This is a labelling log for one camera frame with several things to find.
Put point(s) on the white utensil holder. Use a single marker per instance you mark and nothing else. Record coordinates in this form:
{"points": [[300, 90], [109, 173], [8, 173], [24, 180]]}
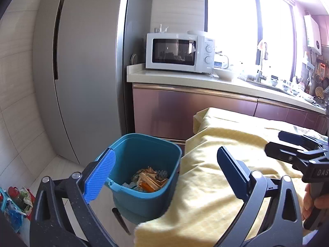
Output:
{"points": [[299, 85]]}

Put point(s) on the hanging round skimmer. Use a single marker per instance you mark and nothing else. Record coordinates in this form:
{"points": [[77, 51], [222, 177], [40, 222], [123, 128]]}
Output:
{"points": [[319, 91]]}

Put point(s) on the yellow tablecloth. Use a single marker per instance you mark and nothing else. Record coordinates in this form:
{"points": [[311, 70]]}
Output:
{"points": [[210, 139]]}

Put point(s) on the metal faucet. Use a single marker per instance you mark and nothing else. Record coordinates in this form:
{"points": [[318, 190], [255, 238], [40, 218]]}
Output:
{"points": [[261, 68]]}

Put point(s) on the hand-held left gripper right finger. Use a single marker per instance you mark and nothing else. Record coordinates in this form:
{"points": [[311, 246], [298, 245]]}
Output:
{"points": [[232, 172]]}

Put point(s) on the copper foil wrapper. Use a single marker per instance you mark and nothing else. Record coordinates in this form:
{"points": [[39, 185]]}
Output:
{"points": [[151, 182]]}

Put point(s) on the white microwave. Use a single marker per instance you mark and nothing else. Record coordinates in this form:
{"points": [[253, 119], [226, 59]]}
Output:
{"points": [[169, 51]]}

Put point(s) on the beige rag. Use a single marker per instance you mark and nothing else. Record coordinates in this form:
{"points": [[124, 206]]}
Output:
{"points": [[261, 45]]}

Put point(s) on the hanging black pan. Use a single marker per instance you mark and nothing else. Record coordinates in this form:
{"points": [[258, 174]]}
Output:
{"points": [[326, 82]]}

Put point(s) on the patterned green white cloth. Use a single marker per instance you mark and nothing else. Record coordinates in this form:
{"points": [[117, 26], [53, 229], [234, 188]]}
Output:
{"points": [[305, 131]]}

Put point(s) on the green white plastic bag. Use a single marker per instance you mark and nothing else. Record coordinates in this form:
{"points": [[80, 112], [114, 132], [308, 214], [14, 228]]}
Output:
{"points": [[25, 198]]}

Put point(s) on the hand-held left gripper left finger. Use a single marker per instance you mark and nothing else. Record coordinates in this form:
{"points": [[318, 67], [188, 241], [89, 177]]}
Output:
{"points": [[99, 177]]}

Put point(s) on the kitchen sink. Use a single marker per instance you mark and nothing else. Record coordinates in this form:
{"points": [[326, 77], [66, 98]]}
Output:
{"points": [[270, 86]]}

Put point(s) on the orange grater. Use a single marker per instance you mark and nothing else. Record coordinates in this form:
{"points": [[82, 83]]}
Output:
{"points": [[322, 68]]}

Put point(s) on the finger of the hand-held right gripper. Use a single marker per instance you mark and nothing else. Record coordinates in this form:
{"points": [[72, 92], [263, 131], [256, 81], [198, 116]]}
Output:
{"points": [[282, 153], [293, 137]]}

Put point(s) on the white water heater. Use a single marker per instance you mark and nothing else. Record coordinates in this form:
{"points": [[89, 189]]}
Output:
{"points": [[313, 33]]}

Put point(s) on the shallow white bowl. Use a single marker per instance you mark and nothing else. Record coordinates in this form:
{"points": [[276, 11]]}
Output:
{"points": [[196, 33]]}

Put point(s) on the blue plastic bin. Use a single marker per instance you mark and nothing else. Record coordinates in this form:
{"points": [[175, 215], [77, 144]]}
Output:
{"points": [[138, 205]]}

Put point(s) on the person's right hand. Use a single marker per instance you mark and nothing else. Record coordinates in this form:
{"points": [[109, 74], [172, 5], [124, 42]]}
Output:
{"points": [[307, 205]]}

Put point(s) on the red bag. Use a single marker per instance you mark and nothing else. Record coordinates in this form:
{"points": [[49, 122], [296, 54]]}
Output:
{"points": [[12, 191]]}

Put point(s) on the window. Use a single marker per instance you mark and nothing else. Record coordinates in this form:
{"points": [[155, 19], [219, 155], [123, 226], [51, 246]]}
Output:
{"points": [[231, 18]]}

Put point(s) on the brown kitchen counter cabinets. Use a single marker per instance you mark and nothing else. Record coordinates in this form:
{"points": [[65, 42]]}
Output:
{"points": [[167, 108]]}

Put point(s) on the blue mesh bag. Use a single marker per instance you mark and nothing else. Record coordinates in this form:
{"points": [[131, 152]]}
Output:
{"points": [[10, 212]]}

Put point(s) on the large white bowl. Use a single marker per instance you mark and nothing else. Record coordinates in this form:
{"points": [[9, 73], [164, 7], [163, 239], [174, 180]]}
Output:
{"points": [[225, 74]]}

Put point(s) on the small white figurine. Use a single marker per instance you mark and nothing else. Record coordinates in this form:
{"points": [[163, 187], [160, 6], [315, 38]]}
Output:
{"points": [[160, 29]]}

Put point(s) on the glass kettle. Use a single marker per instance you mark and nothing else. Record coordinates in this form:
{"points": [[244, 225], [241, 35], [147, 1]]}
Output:
{"points": [[220, 61]]}

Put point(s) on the round metal lid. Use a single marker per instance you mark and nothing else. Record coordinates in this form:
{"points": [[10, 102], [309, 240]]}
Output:
{"points": [[134, 59]]}

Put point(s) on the silver refrigerator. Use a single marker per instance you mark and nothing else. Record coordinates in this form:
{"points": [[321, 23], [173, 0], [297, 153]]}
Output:
{"points": [[84, 69]]}

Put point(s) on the grey wall rack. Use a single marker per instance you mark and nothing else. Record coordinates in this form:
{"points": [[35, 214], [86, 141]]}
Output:
{"points": [[308, 64]]}

